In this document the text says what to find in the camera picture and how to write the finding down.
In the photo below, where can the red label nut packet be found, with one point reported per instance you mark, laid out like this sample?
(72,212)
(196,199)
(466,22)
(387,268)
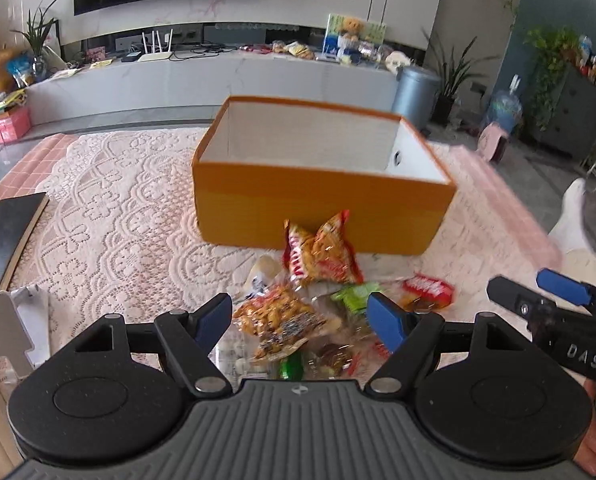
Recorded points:
(428,289)

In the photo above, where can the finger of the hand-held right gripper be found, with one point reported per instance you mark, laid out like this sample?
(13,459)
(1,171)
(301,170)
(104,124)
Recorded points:
(560,282)
(508,292)

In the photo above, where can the green white display board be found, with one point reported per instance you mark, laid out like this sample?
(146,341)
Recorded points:
(373,32)

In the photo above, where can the blue snack bag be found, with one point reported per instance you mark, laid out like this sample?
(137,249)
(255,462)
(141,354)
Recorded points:
(20,67)

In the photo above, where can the white router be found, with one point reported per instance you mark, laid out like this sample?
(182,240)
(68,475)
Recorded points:
(155,52)

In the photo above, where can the brown teddy bear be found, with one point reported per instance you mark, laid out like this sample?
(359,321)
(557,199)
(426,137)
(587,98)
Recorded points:
(352,27)

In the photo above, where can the white plastic packaging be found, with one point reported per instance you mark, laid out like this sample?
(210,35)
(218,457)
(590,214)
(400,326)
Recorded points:
(3,320)

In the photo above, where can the cream white snack packet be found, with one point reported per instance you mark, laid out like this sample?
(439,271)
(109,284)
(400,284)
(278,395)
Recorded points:
(263,275)

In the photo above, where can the pink box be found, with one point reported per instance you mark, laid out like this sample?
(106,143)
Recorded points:
(10,126)

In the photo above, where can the green plant in glass vase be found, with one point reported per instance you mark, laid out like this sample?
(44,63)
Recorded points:
(38,45)

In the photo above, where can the pink checked cloth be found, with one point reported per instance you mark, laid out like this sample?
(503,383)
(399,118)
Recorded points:
(53,152)

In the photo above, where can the orange cardboard box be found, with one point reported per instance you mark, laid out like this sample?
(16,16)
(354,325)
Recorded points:
(303,210)

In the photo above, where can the green trailing vine plant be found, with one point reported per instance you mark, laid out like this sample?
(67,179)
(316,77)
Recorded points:
(548,60)

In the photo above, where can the assorted bottles group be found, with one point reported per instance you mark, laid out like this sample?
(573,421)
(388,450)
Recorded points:
(590,62)

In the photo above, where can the blue water bottle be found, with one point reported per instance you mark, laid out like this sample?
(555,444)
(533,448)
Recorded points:
(505,105)

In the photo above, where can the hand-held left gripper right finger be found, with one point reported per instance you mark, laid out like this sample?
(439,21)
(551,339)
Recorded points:
(385,322)

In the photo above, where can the white marble television console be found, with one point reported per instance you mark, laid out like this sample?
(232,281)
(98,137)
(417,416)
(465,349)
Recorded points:
(278,77)

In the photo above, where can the yellow packaged pastries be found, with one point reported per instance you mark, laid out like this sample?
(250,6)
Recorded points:
(293,49)

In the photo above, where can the white lace tablecloth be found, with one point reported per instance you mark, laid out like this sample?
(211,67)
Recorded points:
(128,210)

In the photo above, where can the pink heater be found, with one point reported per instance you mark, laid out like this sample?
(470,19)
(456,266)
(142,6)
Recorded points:
(495,142)

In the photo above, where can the white round plush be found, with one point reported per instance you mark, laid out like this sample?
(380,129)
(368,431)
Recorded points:
(395,60)

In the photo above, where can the yellow green paper stack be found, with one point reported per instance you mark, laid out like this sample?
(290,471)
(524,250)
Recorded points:
(3,102)

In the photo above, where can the person's right leg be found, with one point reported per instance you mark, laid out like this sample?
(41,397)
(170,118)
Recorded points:
(573,220)

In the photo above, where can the pink picture card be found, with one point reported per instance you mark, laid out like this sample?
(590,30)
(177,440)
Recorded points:
(95,53)

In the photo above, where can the brown candy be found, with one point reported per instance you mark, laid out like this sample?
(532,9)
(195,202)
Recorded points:
(335,357)

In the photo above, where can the black notebook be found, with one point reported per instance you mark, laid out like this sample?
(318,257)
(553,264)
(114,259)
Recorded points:
(8,240)

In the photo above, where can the green snack packet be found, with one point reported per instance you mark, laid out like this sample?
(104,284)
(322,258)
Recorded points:
(353,297)

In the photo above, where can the green sausage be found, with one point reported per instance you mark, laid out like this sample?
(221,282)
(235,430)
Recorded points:
(290,367)

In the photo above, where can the orange peanut snack packet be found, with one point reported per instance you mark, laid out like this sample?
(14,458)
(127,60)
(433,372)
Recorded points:
(273,320)

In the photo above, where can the grey blue cabinet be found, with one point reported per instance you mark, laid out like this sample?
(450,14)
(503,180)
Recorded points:
(578,115)

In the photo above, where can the long leaf potted plant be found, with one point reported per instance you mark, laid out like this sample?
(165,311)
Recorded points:
(453,80)

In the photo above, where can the wall socket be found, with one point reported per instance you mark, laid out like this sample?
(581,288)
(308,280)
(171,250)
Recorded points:
(479,88)

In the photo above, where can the red yellow noodle snack packet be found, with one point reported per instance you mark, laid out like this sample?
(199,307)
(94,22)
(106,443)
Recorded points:
(323,260)

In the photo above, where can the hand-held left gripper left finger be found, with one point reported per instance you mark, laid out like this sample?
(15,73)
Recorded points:
(213,325)

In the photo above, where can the person's right hand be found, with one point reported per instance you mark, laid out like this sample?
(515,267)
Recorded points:
(595,435)

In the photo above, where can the grey metal trash can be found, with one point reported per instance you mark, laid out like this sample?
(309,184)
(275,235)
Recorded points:
(415,95)

